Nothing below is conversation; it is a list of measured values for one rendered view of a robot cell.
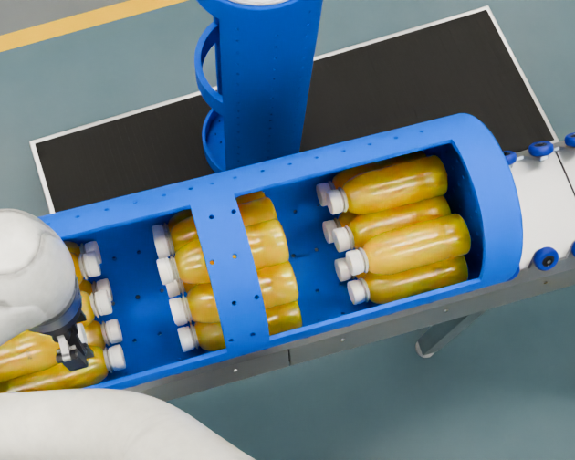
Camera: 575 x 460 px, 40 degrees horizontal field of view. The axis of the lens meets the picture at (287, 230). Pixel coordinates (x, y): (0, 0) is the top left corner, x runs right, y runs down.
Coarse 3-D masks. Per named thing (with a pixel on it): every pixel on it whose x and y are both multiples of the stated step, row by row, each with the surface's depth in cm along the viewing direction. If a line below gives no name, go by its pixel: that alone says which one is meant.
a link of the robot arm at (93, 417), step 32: (0, 416) 63; (32, 416) 62; (64, 416) 60; (96, 416) 58; (128, 416) 57; (160, 416) 56; (0, 448) 63; (32, 448) 61; (64, 448) 60; (96, 448) 57; (128, 448) 54; (160, 448) 52; (192, 448) 51; (224, 448) 51
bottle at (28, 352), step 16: (16, 336) 116; (32, 336) 116; (48, 336) 116; (0, 352) 115; (16, 352) 115; (32, 352) 115; (48, 352) 116; (0, 368) 115; (16, 368) 115; (32, 368) 116; (48, 368) 118
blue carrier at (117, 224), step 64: (448, 128) 123; (192, 192) 117; (448, 192) 143; (512, 192) 117; (128, 256) 135; (320, 256) 141; (512, 256) 121; (128, 320) 135; (192, 320) 135; (256, 320) 114; (320, 320) 131; (128, 384) 118
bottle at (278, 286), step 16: (256, 272) 121; (272, 272) 121; (288, 272) 121; (192, 288) 121; (208, 288) 120; (272, 288) 120; (288, 288) 121; (192, 304) 120; (208, 304) 119; (272, 304) 122; (208, 320) 120
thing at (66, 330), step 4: (80, 304) 100; (80, 308) 100; (76, 316) 99; (72, 320) 99; (76, 320) 100; (68, 324) 98; (72, 324) 99; (60, 328) 98; (64, 328) 98; (68, 328) 99; (44, 332) 98; (48, 332) 98; (52, 332) 98; (56, 332) 99; (60, 332) 99; (64, 332) 100; (68, 332) 101; (52, 336) 100; (56, 336) 100; (64, 336) 101; (68, 336) 101; (56, 340) 101
